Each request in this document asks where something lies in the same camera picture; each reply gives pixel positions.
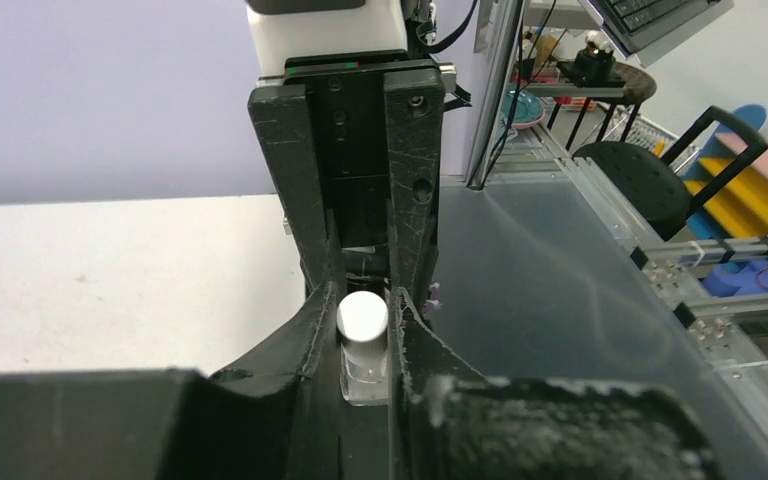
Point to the clear nail polish bottle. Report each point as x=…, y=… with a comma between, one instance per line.
x=365, y=374

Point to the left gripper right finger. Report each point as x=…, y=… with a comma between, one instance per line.
x=449, y=421

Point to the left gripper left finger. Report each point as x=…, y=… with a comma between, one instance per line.
x=271, y=414

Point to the aluminium frame post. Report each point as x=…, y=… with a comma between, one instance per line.
x=497, y=41

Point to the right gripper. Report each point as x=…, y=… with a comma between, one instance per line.
x=353, y=150

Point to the black round stool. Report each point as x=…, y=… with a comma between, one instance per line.
x=651, y=186

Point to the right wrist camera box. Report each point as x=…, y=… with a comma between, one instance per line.
x=283, y=30

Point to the black chair frame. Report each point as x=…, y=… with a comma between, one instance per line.
x=715, y=166

